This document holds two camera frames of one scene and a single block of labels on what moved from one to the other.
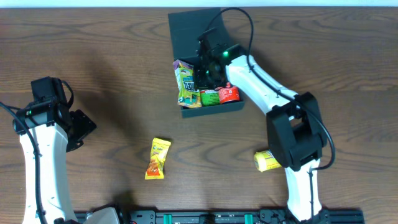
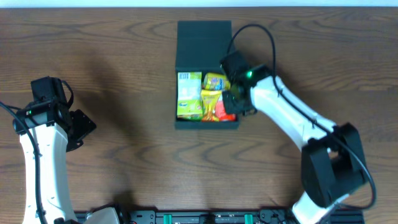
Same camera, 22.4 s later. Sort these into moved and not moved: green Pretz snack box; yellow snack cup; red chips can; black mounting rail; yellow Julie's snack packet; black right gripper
Moved: yellow Julie's snack packet; yellow snack cup; black right gripper; red chips can
Not moved: green Pretz snack box; black mounting rail
